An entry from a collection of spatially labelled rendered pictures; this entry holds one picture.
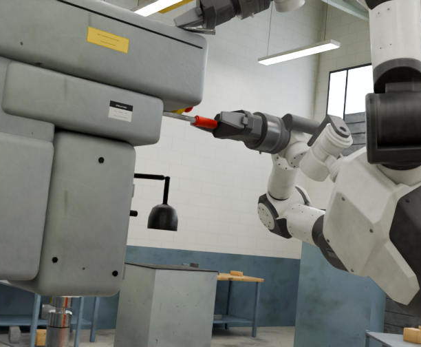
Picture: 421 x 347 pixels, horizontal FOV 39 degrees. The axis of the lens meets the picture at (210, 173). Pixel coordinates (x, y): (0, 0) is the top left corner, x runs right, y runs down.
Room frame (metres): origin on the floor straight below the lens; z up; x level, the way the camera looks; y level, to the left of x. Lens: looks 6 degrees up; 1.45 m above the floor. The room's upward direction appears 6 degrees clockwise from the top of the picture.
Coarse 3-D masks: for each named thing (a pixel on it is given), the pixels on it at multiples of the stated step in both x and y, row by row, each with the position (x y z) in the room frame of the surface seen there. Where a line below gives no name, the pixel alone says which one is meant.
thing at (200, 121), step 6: (162, 114) 1.24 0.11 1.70; (168, 114) 1.24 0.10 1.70; (174, 114) 1.25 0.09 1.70; (180, 114) 1.26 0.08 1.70; (186, 120) 1.27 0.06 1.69; (192, 120) 1.28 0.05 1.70; (198, 120) 1.28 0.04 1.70; (204, 120) 1.28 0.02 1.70; (210, 120) 1.30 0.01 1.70; (198, 126) 1.29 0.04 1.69; (204, 126) 1.29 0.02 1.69; (210, 126) 1.30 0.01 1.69; (216, 126) 1.31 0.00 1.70
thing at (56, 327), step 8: (48, 320) 1.24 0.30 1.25; (56, 320) 1.23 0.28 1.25; (64, 320) 1.23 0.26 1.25; (48, 328) 1.23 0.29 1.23; (56, 328) 1.23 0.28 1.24; (64, 328) 1.23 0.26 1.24; (48, 336) 1.23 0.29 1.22; (56, 336) 1.23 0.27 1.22; (64, 336) 1.24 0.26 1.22; (48, 344) 1.23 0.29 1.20; (56, 344) 1.23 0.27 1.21; (64, 344) 1.24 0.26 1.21
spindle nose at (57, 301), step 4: (52, 296) 1.23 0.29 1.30; (56, 296) 1.23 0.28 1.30; (52, 300) 1.23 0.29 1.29; (56, 300) 1.23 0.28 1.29; (60, 300) 1.23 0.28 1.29; (64, 300) 1.23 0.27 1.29; (68, 300) 1.23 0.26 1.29; (72, 300) 1.25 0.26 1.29; (52, 304) 1.23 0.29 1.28; (56, 304) 1.23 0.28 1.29; (60, 304) 1.23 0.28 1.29; (64, 304) 1.23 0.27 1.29; (68, 304) 1.24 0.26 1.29; (72, 304) 1.25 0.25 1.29
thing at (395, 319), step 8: (360, 112) 9.98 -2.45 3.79; (352, 120) 10.11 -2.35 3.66; (360, 120) 9.97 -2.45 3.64; (352, 128) 10.10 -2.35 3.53; (360, 128) 9.96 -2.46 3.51; (352, 136) 10.09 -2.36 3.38; (360, 136) 9.95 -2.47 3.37; (352, 144) 10.05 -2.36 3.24; (360, 144) 9.91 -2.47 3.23; (344, 152) 10.21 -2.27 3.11; (352, 152) 10.07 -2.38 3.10; (392, 304) 9.27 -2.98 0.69; (392, 312) 9.24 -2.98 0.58; (400, 312) 9.15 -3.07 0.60; (392, 320) 9.25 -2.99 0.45; (400, 320) 9.14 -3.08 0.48; (408, 320) 9.03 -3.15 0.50; (416, 320) 8.92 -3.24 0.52; (384, 328) 9.36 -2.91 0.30; (392, 328) 9.25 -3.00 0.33; (400, 328) 9.13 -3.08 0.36
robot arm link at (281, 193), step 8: (272, 168) 1.51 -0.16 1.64; (272, 176) 1.52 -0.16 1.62; (280, 176) 1.49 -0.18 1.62; (288, 176) 1.49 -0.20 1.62; (272, 184) 1.54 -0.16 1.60; (280, 184) 1.52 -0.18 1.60; (288, 184) 1.52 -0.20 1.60; (272, 192) 1.56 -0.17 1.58; (280, 192) 1.54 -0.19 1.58; (288, 192) 1.55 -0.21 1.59; (296, 192) 1.60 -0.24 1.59; (264, 200) 1.59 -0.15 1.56; (272, 200) 1.58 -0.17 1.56; (280, 200) 1.58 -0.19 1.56; (288, 200) 1.58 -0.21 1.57; (296, 200) 1.59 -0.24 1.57; (272, 208) 1.57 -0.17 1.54; (280, 208) 1.57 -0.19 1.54
